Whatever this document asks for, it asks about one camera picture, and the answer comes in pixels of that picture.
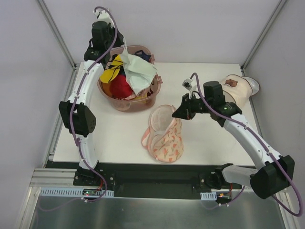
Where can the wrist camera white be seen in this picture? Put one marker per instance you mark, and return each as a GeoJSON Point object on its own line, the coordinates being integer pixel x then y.
{"type": "Point", "coordinates": [190, 86]}
{"type": "Point", "coordinates": [104, 16]}

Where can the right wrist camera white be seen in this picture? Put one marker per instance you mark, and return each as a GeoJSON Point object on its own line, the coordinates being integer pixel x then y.
{"type": "Point", "coordinates": [190, 86]}

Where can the white bra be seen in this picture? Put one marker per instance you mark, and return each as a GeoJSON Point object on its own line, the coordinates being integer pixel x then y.
{"type": "Point", "coordinates": [139, 73]}

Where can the white cable duct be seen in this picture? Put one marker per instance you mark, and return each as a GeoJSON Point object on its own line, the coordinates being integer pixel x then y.
{"type": "Point", "coordinates": [213, 196]}
{"type": "Point", "coordinates": [75, 192]}

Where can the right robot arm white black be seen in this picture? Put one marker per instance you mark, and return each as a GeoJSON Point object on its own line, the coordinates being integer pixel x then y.
{"type": "Point", "coordinates": [272, 173]}

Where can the right white cable duct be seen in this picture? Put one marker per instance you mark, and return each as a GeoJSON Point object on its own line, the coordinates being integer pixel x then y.
{"type": "Point", "coordinates": [213, 196]}

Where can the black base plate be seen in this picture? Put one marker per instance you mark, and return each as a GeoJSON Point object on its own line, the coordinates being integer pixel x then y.
{"type": "Point", "coordinates": [153, 181]}

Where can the pink plastic basket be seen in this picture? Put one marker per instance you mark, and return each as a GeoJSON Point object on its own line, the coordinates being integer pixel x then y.
{"type": "Point", "coordinates": [132, 105]}

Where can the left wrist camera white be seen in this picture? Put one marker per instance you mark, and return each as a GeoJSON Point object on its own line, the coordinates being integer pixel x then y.
{"type": "Point", "coordinates": [104, 16]}

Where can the aluminium frame post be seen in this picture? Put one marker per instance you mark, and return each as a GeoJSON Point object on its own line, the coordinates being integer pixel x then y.
{"type": "Point", "coordinates": [56, 32]}
{"type": "Point", "coordinates": [271, 20]}

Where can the red bra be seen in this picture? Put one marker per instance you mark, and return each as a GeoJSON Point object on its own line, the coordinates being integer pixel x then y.
{"type": "Point", "coordinates": [120, 88]}

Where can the navy blue bra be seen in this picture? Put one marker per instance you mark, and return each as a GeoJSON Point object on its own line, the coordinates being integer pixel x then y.
{"type": "Point", "coordinates": [143, 55]}

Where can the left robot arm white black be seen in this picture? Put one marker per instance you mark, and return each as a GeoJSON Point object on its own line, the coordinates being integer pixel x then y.
{"type": "Point", "coordinates": [75, 112]}

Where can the right aluminium frame post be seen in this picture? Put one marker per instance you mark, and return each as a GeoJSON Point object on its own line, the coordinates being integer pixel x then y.
{"type": "Point", "coordinates": [271, 20]}

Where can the cream bear laundry bag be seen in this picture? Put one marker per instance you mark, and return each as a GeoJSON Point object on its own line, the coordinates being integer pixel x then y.
{"type": "Point", "coordinates": [236, 89]}

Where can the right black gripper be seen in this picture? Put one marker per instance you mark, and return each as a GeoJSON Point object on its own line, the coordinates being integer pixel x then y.
{"type": "Point", "coordinates": [187, 108]}

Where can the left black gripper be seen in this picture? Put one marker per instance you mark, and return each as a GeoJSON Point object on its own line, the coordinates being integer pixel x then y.
{"type": "Point", "coordinates": [118, 38]}

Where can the left white cable duct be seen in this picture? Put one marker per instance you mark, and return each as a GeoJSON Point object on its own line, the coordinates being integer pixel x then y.
{"type": "Point", "coordinates": [75, 192]}

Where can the floral mesh laundry bag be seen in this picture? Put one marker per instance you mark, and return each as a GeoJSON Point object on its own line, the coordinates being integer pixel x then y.
{"type": "Point", "coordinates": [163, 137]}

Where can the pink satin bra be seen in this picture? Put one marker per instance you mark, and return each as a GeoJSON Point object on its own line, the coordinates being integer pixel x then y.
{"type": "Point", "coordinates": [143, 94]}

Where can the yellow bra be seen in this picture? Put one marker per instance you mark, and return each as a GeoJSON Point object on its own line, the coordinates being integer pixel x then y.
{"type": "Point", "coordinates": [112, 71]}

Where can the left aluminium frame post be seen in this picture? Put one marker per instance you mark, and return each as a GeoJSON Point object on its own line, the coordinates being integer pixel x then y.
{"type": "Point", "coordinates": [56, 32]}

